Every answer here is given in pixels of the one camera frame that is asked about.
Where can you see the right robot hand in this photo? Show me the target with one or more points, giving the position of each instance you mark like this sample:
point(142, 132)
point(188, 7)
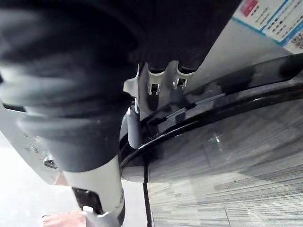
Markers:
point(71, 71)

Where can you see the black round washing machine door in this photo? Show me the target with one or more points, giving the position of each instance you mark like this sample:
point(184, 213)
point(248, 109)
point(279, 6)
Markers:
point(213, 94)

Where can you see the silver washing machine body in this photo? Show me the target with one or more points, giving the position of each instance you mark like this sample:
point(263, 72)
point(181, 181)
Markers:
point(236, 52)

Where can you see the white blue label sticker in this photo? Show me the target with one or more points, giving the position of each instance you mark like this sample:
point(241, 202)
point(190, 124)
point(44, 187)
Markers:
point(272, 21)

